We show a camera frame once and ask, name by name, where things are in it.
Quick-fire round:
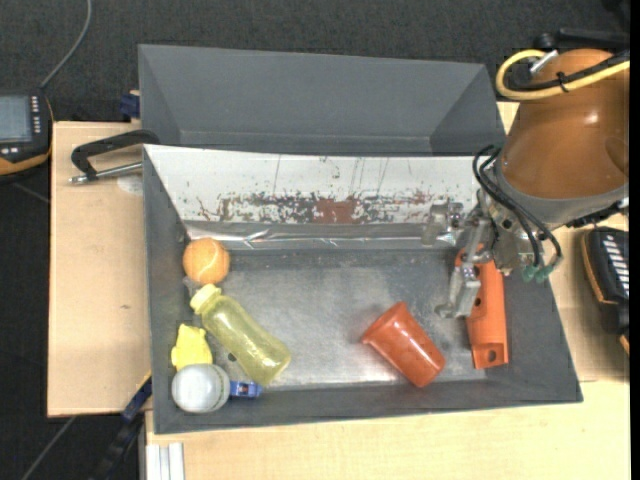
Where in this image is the yellow toy figure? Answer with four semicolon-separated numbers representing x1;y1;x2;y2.
170;323;214;372

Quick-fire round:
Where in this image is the orange tennis ball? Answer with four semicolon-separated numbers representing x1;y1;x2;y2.
182;236;232;286

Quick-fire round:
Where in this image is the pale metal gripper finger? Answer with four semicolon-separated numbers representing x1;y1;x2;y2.
433;247;494;320
421;201;466;248

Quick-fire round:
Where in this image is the yellow clear plastic bottle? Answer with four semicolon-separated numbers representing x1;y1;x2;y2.
189;283;293;387

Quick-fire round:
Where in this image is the white ball with green seams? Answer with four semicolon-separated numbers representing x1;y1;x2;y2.
170;363;232;414

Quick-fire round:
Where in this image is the small blue toy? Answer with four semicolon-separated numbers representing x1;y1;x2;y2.
228;380;264;400

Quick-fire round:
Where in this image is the orange-red plastic cup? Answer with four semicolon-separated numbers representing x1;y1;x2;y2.
360;301;447;389

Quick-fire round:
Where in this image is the grey metal bin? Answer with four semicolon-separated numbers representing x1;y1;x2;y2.
137;43;584;435

